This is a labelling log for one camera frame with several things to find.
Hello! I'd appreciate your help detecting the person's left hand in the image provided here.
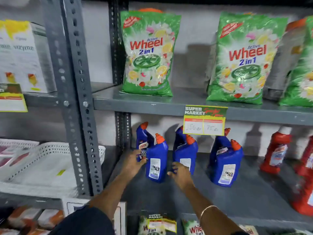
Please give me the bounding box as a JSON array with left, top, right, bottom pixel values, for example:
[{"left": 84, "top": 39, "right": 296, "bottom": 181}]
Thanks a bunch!
[{"left": 122, "top": 149, "right": 149, "bottom": 179}]

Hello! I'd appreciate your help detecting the white cardboard box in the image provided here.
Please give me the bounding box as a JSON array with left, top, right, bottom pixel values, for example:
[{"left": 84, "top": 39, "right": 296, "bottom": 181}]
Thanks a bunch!
[{"left": 62, "top": 198, "right": 127, "bottom": 235}]

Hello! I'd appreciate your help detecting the dark shirt sleeve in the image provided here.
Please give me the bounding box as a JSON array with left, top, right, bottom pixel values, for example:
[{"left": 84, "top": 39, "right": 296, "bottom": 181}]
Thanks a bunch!
[{"left": 48, "top": 205, "right": 115, "bottom": 235}]

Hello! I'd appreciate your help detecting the green floral detergent packet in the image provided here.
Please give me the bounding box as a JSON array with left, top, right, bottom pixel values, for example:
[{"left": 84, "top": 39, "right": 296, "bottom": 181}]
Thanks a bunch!
[
  {"left": 182, "top": 219, "right": 206, "bottom": 235},
  {"left": 138, "top": 215, "right": 167, "bottom": 235},
  {"left": 279, "top": 16, "right": 313, "bottom": 107},
  {"left": 206, "top": 11, "right": 289, "bottom": 105},
  {"left": 119, "top": 8, "right": 182, "bottom": 97},
  {"left": 238, "top": 225, "right": 259, "bottom": 235}
]

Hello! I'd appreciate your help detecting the orange white packet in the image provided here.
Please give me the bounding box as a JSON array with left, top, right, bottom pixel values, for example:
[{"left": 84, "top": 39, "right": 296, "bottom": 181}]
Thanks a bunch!
[
  {"left": 7, "top": 206, "right": 42, "bottom": 228},
  {"left": 37, "top": 209, "right": 65, "bottom": 230}
]

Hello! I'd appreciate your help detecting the white yellow carton box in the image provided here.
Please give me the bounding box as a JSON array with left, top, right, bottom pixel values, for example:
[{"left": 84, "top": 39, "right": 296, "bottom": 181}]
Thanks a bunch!
[
  {"left": 0, "top": 20, "right": 15, "bottom": 84},
  {"left": 4, "top": 19, "right": 57, "bottom": 93}
]

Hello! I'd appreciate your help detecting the yellow green price tag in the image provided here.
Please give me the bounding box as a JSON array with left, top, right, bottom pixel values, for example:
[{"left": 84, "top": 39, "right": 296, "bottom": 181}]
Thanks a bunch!
[
  {"left": 146, "top": 214, "right": 177, "bottom": 233},
  {"left": 0, "top": 83, "right": 28, "bottom": 112},
  {"left": 183, "top": 105, "right": 228, "bottom": 136}
]

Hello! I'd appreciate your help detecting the person's right hand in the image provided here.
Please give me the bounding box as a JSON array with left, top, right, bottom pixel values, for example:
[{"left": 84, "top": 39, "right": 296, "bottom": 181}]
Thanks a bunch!
[{"left": 167, "top": 162, "right": 194, "bottom": 191}]

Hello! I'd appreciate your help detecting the thin metal bracelet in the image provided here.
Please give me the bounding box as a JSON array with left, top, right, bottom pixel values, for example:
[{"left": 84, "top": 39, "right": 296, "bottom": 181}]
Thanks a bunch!
[{"left": 200, "top": 205, "right": 219, "bottom": 219}]

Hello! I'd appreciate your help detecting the grey metal shelving rack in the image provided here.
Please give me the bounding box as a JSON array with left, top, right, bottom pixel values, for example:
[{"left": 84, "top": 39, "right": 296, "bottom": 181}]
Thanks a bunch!
[
  {"left": 0, "top": 0, "right": 118, "bottom": 210},
  {"left": 61, "top": 0, "right": 313, "bottom": 225}
]

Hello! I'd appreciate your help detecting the blue toilet cleaner bottle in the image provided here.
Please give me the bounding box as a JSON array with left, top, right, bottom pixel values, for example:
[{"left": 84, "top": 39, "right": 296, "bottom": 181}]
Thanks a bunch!
[
  {"left": 172, "top": 134, "right": 199, "bottom": 175},
  {"left": 136, "top": 121, "right": 155, "bottom": 162}
]

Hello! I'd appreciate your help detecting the row of blue bottles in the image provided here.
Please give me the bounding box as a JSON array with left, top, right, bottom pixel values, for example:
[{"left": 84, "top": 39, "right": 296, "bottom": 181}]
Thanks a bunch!
[{"left": 146, "top": 126, "right": 244, "bottom": 188}]

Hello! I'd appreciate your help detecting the person's left forearm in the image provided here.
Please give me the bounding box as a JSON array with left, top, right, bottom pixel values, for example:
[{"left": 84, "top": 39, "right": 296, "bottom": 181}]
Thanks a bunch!
[{"left": 89, "top": 169, "right": 134, "bottom": 219}]

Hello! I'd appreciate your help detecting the person's right forearm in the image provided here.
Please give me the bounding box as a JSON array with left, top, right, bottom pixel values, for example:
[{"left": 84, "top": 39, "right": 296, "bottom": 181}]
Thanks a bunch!
[{"left": 184, "top": 184, "right": 246, "bottom": 235}]

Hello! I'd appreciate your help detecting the grey orange-topped packet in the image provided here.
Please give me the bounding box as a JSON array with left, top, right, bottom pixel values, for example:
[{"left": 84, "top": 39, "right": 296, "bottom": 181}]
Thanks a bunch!
[{"left": 263, "top": 18, "right": 307, "bottom": 101}]

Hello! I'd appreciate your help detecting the red cleaner bottle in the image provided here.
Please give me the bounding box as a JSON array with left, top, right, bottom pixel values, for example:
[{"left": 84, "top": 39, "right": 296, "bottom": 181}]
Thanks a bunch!
[
  {"left": 291, "top": 169, "right": 313, "bottom": 217},
  {"left": 260, "top": 126, "right": 293, "bottom": 175},
  {"left": 294, "top": 135, "right": 313, "bottom": 177}
]

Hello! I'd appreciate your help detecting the white perforated plastic basket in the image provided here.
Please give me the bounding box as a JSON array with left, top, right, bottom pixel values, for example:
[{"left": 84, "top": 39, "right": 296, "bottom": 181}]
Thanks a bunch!
[
  {"left": 0, "top": 138, "right": 40, "bottom": 155},
  {"left": 0, "top": 142, "right": 106, "bottom": 194}
]

